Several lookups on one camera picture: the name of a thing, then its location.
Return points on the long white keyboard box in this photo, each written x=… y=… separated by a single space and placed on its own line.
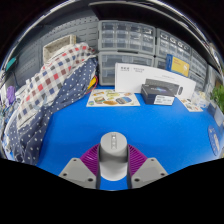
x=133 y=78

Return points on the red blue checked cloth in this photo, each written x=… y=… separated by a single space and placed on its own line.
x=50 y=80

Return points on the white computer mouse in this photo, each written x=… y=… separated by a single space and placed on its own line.
x=113 y=156

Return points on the yellow card box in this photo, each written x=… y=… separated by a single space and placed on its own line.
x=178 y=66

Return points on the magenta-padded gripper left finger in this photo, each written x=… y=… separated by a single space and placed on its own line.
x=75 y=170

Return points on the clear plastic box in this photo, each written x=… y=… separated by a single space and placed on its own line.
x=200 y=98

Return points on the small black box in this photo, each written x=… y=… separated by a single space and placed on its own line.
x=155 y=93

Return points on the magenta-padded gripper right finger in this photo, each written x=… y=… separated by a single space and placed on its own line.
x=150 y=170

